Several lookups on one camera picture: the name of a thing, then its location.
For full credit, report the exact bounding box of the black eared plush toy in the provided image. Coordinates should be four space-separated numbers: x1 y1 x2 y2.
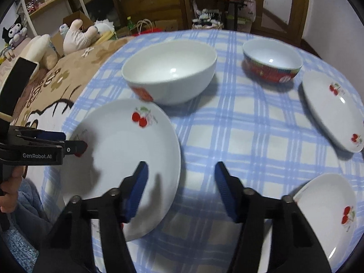
1 15 29 63

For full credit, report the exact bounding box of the wooden wardrobe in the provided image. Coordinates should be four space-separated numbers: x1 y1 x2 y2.
105 0 194 32

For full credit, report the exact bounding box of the red patterned bowl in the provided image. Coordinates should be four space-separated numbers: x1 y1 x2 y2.
242 38 303 83

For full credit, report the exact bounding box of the basket of small things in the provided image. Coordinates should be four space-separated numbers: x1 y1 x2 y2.
192 8 224 30

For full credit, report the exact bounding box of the person's left hand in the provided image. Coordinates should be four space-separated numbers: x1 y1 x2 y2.
0 166 25 214

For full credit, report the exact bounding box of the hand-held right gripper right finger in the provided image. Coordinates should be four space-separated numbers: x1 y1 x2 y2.
214 162 333 273

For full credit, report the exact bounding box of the white cherry plate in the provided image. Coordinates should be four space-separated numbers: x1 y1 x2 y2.
60 99 182 243
293 173 357 268
301 72 364 152

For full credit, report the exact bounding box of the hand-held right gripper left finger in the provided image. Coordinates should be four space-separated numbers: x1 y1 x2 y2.
34 161 150 273

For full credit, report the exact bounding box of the cream plush toy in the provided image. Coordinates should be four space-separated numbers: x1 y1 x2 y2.
17 34 59 71

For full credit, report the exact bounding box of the red paper bag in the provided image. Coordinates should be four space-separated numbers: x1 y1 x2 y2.
137 19 162 36

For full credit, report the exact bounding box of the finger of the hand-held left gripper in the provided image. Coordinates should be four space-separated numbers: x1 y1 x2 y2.
15 130 66 143
63 140 87 157

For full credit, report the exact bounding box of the pink white plush doll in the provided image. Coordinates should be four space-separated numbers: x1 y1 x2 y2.
60 18 100 54

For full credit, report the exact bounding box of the wooden door frame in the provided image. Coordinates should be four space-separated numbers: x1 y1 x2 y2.
257 0 310 46

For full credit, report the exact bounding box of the white haired plush toy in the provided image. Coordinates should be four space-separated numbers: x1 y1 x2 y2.
94 18 116 35

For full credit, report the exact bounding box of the small black table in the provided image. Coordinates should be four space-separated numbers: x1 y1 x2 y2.
209 0 256 32

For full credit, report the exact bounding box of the blue fleece clothing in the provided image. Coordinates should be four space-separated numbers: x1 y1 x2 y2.
0 176 57 273

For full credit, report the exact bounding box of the closed cardboard box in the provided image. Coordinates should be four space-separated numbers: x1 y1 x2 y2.
155 20 178 32

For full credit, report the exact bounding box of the large white bowl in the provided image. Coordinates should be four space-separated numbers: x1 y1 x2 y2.
121 40 218 105

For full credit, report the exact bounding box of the open cardboard box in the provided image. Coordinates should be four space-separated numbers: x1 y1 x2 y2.
63 11 94 32

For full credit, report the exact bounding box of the blue checkered cloth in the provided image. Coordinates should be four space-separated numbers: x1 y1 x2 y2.
40 29 364 273

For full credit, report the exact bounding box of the brown printed blanket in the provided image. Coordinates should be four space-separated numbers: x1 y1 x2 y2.
0 35 137 182

